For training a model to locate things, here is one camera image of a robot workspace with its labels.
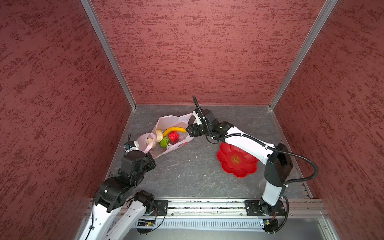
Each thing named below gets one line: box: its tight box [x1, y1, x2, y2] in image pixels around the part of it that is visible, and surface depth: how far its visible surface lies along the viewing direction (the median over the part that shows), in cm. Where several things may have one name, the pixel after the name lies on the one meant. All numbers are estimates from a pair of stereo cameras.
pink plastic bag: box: [137, 113, 194, 159], surface depth 83 cm
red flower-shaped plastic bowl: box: [217, 142, 259, 179], surface depth 91 cm
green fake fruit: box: [160, 137, 170, 148], surface depth 94 cm
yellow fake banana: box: [162, 127, 187, 137], surface depth 102 cm
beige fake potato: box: [156, 131, 164, 143], surface depth 94 cm
